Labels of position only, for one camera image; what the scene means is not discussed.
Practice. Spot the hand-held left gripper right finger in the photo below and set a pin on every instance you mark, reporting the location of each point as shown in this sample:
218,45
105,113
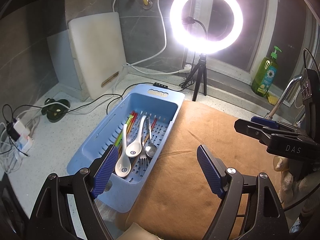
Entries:
210,172

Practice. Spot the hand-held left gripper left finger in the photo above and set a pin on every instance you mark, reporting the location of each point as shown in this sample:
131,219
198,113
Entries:
106,170

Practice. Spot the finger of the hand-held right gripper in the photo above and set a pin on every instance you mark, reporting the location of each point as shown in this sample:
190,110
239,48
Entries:
250,131
262,121

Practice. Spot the white ceramic spoon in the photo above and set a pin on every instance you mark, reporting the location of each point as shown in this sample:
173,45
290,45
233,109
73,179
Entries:
132,151
123,167

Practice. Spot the metal fork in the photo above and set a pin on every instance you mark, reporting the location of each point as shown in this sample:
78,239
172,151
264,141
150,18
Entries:
143,158

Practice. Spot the blue plastic basket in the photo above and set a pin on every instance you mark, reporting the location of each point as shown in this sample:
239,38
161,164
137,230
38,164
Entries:
100,130

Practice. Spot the metal spoon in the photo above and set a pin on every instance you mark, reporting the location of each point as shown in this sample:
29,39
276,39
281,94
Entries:
150,150

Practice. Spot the green plastic spoon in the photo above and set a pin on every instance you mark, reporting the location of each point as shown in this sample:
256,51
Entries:
130,120

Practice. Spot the person's right hand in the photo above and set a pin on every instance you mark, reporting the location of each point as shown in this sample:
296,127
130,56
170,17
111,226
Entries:
291,182

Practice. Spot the yellow sponge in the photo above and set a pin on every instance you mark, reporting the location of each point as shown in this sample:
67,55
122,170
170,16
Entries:
273,99

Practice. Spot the chrome faucet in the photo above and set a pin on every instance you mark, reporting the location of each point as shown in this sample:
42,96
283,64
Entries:
280,100

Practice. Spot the brown table mat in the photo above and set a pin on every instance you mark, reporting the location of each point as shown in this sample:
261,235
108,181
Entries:
190,135

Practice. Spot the green dish soap bottle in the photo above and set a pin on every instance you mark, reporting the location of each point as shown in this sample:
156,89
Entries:
265,77

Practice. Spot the dark green round object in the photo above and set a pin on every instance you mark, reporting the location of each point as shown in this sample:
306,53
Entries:
55,110

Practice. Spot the black tripod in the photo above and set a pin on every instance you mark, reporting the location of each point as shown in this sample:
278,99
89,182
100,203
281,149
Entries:
202,62

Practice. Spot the white power strip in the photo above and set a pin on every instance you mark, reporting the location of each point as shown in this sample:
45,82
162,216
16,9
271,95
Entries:
25,141

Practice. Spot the window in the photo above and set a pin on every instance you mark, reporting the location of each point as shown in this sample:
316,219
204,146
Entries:
275,30

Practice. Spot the white charger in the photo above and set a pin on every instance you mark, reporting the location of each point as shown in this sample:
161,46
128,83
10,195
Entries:
20,126

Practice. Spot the black charger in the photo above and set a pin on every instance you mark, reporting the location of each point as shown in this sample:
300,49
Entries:
12,132

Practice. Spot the white cutting board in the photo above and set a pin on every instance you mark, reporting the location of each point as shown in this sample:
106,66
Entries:
97,55

